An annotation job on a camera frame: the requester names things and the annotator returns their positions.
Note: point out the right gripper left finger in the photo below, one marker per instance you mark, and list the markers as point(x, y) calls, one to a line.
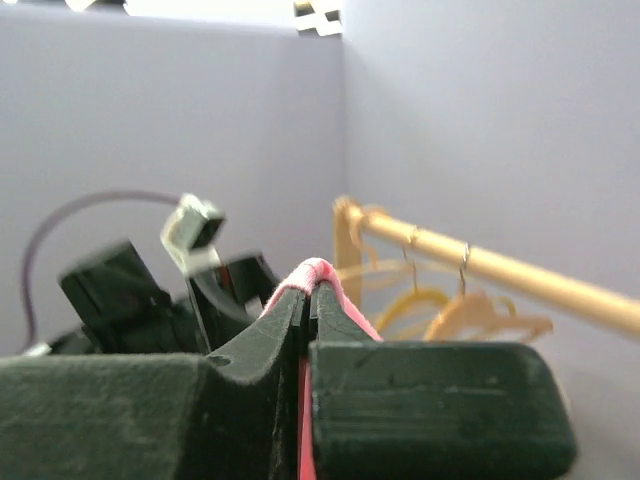
point(230, 415)

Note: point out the yellow wooden hanger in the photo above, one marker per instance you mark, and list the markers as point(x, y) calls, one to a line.
point(414, 299)

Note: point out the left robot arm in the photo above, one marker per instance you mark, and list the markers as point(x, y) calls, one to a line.
point(123, 309)

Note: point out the wooden clothes rack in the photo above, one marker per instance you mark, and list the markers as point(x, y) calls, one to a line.
point(593, 303)

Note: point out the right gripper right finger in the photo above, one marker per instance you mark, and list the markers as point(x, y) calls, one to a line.
point(444, 410)

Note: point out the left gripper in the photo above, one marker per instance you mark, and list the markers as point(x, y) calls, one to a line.
point(220, 294)

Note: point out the wooden hanger with pink shirt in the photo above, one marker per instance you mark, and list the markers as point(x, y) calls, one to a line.
point(477, 310)

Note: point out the light wooden hanger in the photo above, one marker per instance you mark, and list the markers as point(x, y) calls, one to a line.
point(370, 270)

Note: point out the pink t shirt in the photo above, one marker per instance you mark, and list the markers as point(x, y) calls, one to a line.
point(305, 277)

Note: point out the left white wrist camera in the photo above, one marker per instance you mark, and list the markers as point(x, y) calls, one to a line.
point(189, 234)

